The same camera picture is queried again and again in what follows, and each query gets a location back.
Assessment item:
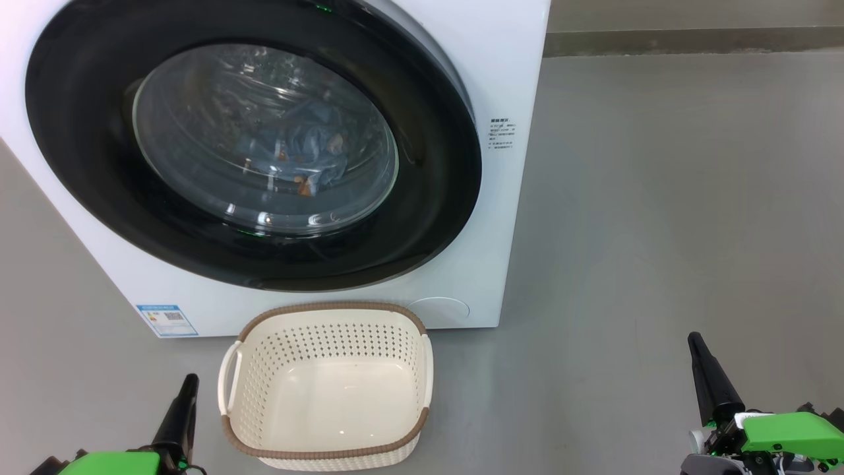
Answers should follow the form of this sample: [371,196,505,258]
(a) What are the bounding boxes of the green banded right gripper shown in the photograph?
[681,332,844,475]

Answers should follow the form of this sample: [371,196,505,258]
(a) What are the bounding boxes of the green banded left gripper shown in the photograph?
[30,374,205,475]

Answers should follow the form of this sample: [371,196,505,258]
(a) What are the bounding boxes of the dark grey round glass door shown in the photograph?
[25,0,482,292]

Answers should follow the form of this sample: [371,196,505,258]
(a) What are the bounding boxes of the blue bear print garment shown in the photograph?
[234,99,353,199]

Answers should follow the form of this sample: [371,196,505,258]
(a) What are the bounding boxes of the cream perforated laundry basket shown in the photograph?
[218,302,435,471]

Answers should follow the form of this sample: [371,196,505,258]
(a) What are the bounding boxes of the white Hisense washing machine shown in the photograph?
[0,0,551,338]

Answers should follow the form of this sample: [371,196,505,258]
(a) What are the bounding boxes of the blue energy label sticker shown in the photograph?
[136,304,198,338]

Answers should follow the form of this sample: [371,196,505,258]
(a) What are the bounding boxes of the round white filter cover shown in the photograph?
[407,297,470,329]

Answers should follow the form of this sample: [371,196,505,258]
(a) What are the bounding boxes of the printed caution text label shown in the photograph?
[488,117,517,152]

